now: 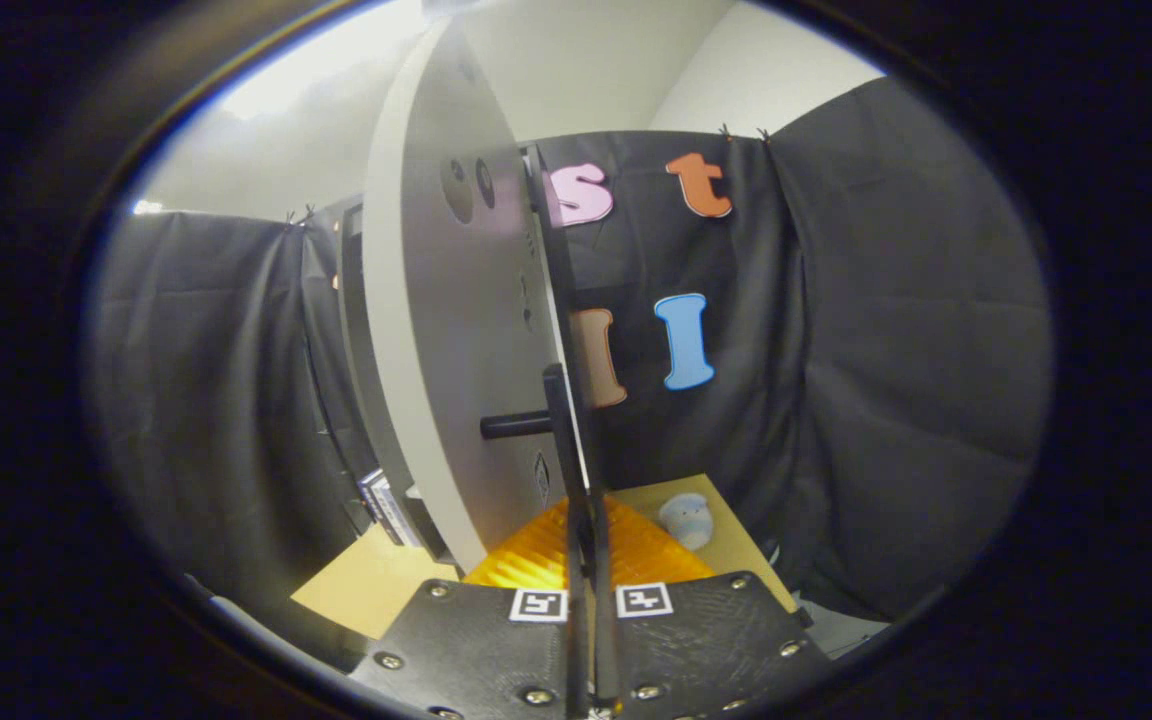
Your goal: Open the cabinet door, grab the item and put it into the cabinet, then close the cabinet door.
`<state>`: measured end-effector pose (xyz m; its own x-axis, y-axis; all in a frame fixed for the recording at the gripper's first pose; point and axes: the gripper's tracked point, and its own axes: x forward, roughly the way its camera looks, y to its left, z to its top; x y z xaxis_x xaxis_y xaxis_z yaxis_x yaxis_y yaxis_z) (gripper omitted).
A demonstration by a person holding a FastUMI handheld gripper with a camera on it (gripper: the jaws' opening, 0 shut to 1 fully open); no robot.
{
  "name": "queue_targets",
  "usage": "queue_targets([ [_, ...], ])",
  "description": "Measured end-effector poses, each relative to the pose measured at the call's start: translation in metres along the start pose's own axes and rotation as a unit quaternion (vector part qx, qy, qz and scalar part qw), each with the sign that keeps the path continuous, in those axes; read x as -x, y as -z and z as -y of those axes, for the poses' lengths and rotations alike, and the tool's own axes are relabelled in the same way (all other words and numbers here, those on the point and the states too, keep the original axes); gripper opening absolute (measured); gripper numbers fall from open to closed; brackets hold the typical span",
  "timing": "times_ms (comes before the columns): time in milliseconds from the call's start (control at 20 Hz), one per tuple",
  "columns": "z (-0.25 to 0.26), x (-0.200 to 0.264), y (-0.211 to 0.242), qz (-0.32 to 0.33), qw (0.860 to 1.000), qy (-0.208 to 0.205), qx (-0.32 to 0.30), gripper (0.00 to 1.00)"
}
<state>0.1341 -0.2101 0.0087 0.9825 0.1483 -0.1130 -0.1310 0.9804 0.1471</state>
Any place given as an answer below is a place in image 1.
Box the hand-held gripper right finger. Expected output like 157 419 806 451
593 495 832 719

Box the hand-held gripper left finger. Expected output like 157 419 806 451
351 495 594 720

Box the black door handle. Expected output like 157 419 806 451
481 363 597 601

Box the white cabinet door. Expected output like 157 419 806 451
364 18 602 573

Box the pale blue plush toy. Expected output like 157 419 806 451
658 492 715 551

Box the blue and white box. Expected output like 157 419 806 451
356 468 417 546

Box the black backdrop stand pole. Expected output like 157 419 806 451
298 230 377 501

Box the black backdrop cloth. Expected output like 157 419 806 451
86 75 1055 621

